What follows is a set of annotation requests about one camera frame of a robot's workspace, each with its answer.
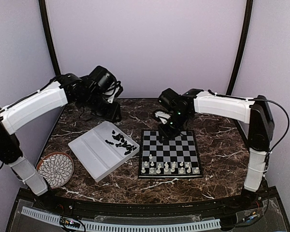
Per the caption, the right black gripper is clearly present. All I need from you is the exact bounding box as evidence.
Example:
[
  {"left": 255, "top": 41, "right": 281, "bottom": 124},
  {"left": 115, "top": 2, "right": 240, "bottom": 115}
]
[{"left": 158, "top": 110, "right": 191, "bottom": 143}]

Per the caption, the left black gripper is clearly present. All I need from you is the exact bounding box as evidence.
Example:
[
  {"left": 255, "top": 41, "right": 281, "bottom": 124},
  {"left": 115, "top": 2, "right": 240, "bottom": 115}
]
[{"left": 79, "top": 90, "right": 123, "bottom": 123}]

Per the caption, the black white chessboard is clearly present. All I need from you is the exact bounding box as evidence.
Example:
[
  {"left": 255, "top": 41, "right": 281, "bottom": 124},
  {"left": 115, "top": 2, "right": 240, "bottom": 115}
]
[{"left": 138, "top": 130, "right": 203, "bottom": 179}]

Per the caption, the white plastic divided tray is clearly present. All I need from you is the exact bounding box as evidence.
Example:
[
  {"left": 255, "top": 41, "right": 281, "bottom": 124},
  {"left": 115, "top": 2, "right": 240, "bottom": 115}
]
[{"left": 68, "top": 121, "right": 140, "bottom": 182}]

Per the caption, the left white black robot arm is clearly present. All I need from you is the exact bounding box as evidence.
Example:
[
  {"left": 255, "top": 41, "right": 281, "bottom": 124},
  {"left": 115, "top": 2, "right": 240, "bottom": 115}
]
[{"left": 0, "top": 66, "right": 123, "bottom": 211}]

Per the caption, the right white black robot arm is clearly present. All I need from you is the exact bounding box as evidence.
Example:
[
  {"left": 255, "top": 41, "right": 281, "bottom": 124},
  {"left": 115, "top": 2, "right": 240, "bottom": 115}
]
[{"left": 154, "top": 88, "right": 275, "bottom": 210}]

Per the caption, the pile of black chess pieces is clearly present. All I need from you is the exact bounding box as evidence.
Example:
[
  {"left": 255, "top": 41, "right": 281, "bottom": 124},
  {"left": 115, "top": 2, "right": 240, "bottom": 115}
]
[{"left": 105, "top": 130, "right": 137, "bottom": 156}]

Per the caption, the floral patterned ceramic plate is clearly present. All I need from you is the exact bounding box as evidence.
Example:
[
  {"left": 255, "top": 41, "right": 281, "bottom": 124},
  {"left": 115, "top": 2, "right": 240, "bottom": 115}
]
[{"left": 36, "top": 152, "right": 74, "bottom": 189}]

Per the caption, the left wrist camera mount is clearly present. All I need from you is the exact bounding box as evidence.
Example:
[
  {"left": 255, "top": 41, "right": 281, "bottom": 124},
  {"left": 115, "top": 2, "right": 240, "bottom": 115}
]
[{"left": 103, "top": 81, "right": 123, "bottom": 103}]

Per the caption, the white slotted cable duct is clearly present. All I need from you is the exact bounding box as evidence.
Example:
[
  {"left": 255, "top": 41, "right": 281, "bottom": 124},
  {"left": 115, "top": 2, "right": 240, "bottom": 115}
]
[{"left": 21, "top": 206, "right": 221, "bottom": 232}]

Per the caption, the black front rail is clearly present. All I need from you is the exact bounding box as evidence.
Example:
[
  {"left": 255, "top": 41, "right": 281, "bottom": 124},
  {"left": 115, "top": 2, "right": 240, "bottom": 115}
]
[{"left": 15, "top": 187, "right": 278, "bottom": 219}]

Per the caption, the left black frame post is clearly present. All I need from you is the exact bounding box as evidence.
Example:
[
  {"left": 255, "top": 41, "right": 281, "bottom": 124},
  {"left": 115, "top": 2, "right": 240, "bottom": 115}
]
[{"left": 38, "top": 0, "right": 61, "bottom": 76}]

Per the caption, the black frame post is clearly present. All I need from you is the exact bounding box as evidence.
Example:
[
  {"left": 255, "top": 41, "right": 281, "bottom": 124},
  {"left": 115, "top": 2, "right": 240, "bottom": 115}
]
[
  {"left": 38, "top": 0, "right": 61, "bottom": 76},
  {"left": 226, "top": 0, "right": 253, "bottom": 95}
]

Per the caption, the right black frame post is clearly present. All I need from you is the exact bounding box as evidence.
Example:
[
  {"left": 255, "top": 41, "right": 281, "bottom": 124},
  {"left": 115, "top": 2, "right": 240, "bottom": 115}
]
[{"left": 226, "top": 0, "right": 253, "bottom": 95}]

